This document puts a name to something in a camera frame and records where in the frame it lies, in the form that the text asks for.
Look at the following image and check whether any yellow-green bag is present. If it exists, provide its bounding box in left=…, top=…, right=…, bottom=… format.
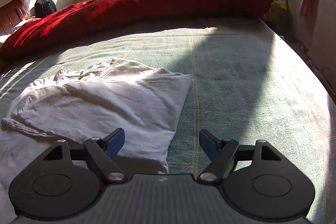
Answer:
left=268, top=0, right=292, bottom=31

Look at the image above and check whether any red quilt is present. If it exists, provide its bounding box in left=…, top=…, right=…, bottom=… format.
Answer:
left=0, top=0, right=275, bottom=60

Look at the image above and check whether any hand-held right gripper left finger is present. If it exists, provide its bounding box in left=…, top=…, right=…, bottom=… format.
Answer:
left=42, top=127, right=127, bottom=184

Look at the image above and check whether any black backpack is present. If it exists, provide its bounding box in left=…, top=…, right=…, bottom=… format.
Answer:
left=34, top=0, right=57, bottom=19

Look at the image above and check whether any wooden headboard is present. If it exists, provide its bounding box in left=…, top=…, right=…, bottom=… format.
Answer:
left=0, top=2, right=26, bottom=33

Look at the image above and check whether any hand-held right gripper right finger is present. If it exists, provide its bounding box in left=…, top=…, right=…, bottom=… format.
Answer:
left=198, top=129, right=283, bottom=184

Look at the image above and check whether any green plaid blanket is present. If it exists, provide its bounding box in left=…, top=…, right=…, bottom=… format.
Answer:
left=0, top=15, right=336, bottom=224

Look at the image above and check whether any grey pillow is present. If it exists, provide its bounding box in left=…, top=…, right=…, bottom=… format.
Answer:
left=0, top=18, right=40, bottom=43

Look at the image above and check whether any white printed t-shirt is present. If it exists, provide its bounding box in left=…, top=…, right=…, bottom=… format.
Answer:
left=0, top=57, right=194, bottom=223

